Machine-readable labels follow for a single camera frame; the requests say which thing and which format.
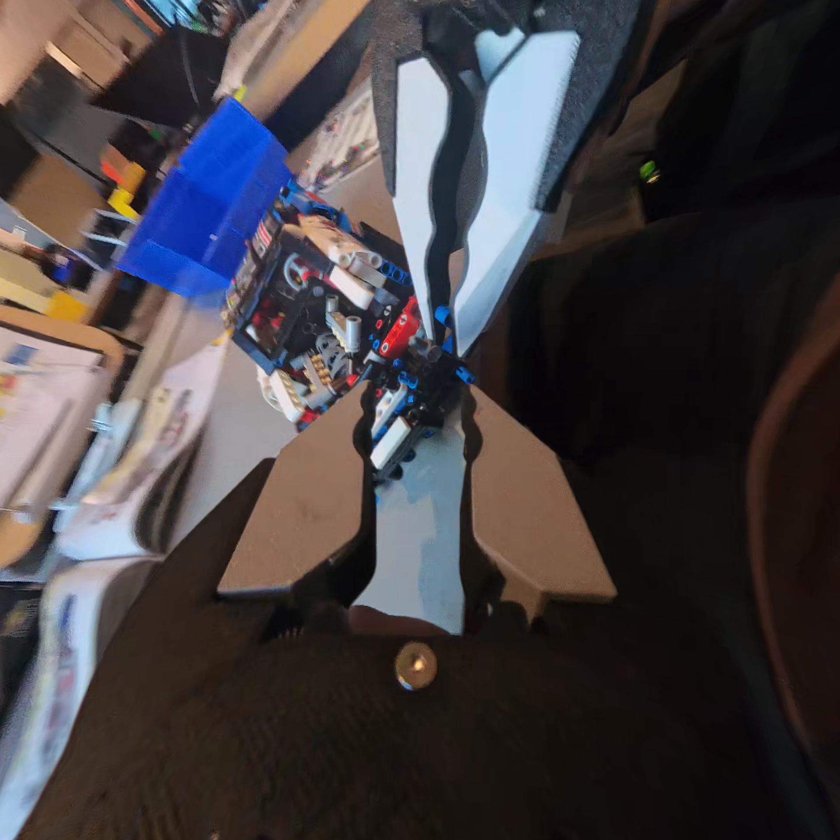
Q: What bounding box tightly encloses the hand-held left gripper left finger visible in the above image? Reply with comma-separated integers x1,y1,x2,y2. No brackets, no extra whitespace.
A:
215,381,380,599

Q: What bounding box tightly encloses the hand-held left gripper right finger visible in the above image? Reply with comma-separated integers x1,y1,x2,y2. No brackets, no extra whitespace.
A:
459,386,619,608

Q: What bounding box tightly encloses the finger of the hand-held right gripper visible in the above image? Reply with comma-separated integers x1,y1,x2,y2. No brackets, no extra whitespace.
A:
451,28,584,361
392,56,460,336

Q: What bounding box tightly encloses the brick-built toy race car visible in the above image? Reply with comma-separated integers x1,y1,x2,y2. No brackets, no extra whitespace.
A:
222,190,479,485

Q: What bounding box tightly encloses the holographic sticker sheet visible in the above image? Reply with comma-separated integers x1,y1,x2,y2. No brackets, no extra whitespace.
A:
305,82,385,194

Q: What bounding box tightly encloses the blue plastic bin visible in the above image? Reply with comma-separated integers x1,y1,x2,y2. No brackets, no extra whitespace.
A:
113,97,294,301

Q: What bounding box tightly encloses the open instruction booklet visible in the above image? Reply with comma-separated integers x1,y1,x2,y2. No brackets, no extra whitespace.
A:
0,328,232,837

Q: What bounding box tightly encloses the black monitor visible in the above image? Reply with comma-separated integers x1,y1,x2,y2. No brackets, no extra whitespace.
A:
92,25,232,129

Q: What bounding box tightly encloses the printed instruction paper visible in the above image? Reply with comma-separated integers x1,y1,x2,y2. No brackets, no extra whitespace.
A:
0,328,111,509

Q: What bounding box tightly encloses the person's brown sweater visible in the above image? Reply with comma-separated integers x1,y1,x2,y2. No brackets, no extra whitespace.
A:
748,276,840,769

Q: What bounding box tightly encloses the building-block instruction sheet on board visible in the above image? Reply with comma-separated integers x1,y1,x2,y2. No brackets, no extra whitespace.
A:
0,304,127,572

